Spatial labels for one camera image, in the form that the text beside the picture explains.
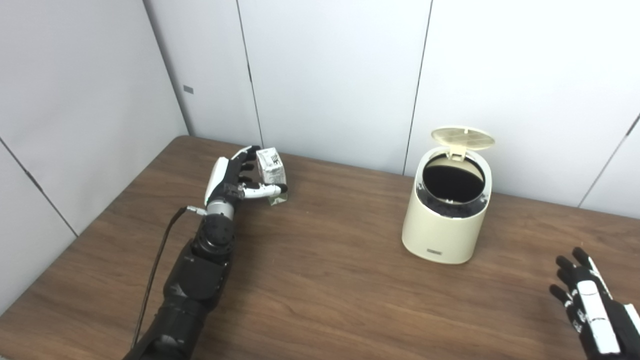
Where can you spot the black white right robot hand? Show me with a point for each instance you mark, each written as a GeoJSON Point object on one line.
{"type": "Point", "coordinates": [605, 325]}

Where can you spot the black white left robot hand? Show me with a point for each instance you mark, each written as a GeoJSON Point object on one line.
{"type": "Point", "coordinates": [222, 182]}

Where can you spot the white green milk carton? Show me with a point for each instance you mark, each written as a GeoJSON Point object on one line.
{"type": "Point", "coordinates": [272, 167]}

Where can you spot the round cream bin lid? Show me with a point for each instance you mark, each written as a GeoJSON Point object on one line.
{"type": "Point", "coordinates": [462, 137]}

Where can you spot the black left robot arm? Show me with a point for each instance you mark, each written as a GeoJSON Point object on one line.
{"type": "Point", "coordinates": [195, 280]}

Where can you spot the cream-colored bin body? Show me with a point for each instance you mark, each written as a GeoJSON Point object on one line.
{"type": "Point", "coordinates": [445, 235]}

